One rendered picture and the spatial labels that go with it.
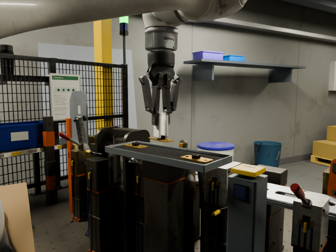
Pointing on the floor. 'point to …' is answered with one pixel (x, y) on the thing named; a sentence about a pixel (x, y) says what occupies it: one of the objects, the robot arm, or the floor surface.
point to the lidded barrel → (217, 147)
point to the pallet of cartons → (325, 147)
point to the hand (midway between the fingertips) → (160, 125)
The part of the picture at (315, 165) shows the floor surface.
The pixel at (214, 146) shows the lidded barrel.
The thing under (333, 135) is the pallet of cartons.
